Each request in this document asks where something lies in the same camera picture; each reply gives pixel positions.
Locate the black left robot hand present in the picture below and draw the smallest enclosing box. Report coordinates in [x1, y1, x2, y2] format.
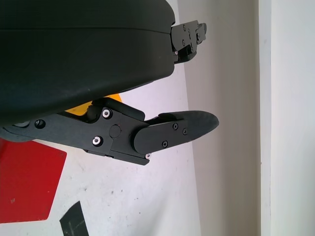
[0, 0, 220, 166]

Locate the yellow cube block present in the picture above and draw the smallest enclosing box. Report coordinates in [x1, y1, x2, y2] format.
[64, 92, 124, 117]

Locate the red cube block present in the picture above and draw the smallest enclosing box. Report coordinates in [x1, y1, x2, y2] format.
[0, 137, 67, 221]

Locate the black tape strip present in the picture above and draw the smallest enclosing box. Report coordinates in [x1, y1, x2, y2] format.
[59, 201, 89, 236]

